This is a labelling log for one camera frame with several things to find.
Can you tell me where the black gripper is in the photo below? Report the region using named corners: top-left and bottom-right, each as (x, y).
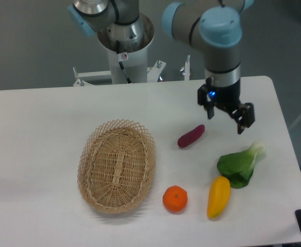
top-left (197, 78), bottom-right (255, 134)

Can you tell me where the purple sweet potato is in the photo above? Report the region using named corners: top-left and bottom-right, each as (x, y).
top-left (177, 125), bottom-right (205, 148)

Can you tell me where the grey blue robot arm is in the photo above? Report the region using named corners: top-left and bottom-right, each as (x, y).
top-left (67, 1), bottom-right (255, 133)

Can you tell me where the green bok choy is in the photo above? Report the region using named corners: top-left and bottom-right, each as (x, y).
top-left (217, 142), bottom-right (266, 189)

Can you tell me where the orange mandarin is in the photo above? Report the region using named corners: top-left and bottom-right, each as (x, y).
top-left (162, 185), bottom-right (188, 213)

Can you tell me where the woven wicker basket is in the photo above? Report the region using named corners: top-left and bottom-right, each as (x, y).
top-left (77, 119), bottom-right (156, 214)

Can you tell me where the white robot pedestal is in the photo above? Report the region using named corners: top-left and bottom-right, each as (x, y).
top-left (97, 13), bottom-right (154, 70)

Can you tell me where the black cable on pedestal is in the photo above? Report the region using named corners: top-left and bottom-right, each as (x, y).
top-left (115, 41), bottom-right (133, 84)

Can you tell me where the white metal base frame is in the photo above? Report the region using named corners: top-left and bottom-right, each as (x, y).
top-left (72, 54), bottom-right (193, 87)

